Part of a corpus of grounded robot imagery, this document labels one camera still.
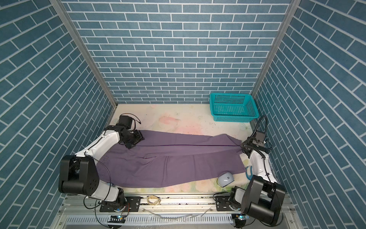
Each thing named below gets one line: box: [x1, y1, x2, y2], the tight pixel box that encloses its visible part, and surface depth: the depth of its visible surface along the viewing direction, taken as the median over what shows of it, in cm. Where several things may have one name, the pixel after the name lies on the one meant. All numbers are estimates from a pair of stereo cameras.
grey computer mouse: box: [216, 171, 235, 188], surface depth 77 cm
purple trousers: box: [95, 130, 247, 188], surface depth 90 cm
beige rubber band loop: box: [146, 195, 161, 206], surface depth 77 cm
